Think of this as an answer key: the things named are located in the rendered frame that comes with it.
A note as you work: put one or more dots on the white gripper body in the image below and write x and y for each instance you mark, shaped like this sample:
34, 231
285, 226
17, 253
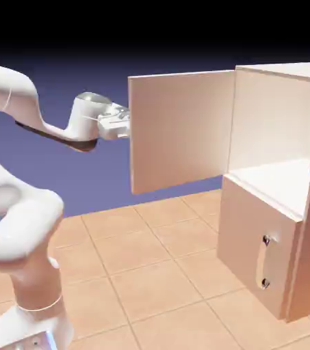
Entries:
113, 130

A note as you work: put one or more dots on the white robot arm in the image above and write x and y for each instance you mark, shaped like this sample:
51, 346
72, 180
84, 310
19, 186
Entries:
26, 224

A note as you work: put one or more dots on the light wood hinged cabinet door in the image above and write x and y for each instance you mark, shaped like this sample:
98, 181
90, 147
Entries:
182, 131

